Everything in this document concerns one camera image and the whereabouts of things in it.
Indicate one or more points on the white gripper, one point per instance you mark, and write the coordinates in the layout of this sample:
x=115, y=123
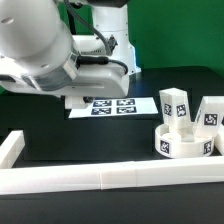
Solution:
x=97, y=81

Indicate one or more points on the white round stool seat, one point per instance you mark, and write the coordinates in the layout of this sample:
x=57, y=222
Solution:
x=171, y=145

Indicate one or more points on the white marker tag sheet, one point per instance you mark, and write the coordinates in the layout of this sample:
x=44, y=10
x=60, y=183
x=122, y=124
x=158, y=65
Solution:
x=117, y=107

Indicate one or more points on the white U-shaped fence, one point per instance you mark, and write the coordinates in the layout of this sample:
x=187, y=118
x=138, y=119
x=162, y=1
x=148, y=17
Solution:
x=100, y=176

